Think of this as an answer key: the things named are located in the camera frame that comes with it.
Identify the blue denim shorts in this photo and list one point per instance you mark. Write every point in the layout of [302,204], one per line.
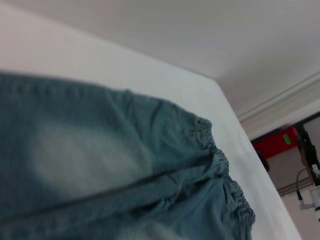
[105,170]

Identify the red box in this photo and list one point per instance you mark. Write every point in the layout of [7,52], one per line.
[275,145]

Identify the black stand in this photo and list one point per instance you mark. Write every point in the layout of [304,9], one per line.
[308,152]

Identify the white wall moulding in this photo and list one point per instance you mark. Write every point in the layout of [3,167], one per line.
[280,105]

